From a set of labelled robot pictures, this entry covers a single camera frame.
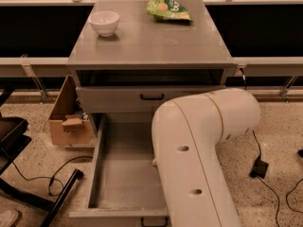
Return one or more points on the black drawer handle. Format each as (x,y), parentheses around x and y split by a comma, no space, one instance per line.
(151,98)
(154,222)

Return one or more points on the grey drawer cabinet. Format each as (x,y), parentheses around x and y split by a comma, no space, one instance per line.
(147,52)

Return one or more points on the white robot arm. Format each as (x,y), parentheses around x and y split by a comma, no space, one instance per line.
(185,131)

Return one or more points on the green snack bag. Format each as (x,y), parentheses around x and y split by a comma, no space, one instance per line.
(167,10)

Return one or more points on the closed grey top drawer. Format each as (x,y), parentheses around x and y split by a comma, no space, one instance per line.
(126,99)

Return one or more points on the black chair frame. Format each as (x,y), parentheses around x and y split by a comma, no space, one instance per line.
(40,160)

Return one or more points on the white shoe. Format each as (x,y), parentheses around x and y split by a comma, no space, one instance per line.
(10,218)

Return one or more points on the open grey middle drawer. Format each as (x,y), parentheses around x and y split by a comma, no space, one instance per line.
(124,186)

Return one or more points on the brown cardboard box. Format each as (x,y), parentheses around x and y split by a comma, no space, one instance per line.
(68,124)

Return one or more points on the black middle drawer handle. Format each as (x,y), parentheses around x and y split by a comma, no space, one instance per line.
(154,222)

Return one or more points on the black power adapter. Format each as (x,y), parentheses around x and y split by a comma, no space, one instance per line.
(259,169)

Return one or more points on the black top drawer handle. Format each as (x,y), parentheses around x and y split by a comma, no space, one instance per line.
(151,98)

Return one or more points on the white ceramic bowl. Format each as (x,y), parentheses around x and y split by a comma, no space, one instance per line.
(104,23)

